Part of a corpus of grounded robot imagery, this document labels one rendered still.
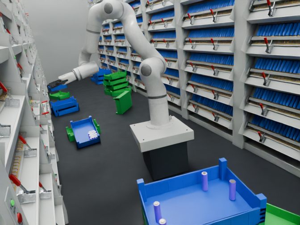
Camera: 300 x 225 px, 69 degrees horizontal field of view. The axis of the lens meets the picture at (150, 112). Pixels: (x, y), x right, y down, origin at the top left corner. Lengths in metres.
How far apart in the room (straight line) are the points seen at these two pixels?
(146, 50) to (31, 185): 0.94
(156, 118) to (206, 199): 0.73
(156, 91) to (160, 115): 0.15
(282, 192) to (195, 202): 0.80
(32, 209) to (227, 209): 0.52
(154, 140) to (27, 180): 0.67
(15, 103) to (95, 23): 0.80
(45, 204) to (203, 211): 0.59
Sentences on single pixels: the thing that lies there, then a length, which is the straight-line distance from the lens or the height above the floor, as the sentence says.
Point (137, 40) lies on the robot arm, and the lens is 1.32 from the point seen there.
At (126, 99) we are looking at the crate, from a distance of 2.70.
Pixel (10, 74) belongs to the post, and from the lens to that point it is 1.04.
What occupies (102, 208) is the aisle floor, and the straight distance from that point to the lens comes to 1.37.
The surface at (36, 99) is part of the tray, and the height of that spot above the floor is 0.53.
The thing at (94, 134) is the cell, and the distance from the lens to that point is 2.04.
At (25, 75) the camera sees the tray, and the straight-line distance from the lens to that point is 1.55.
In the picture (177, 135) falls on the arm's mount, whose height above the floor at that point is 0.33.
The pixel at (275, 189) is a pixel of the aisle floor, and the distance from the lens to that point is 1.46.
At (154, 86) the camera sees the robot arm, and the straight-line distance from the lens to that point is 1.29.
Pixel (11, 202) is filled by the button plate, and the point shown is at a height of 0.67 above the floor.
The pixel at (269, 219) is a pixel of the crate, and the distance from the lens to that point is 1.28.
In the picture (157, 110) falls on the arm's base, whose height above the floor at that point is 0.43.
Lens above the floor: 0.91
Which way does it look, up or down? 21 degrees down
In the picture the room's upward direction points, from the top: 7 degrees counter-clockwise
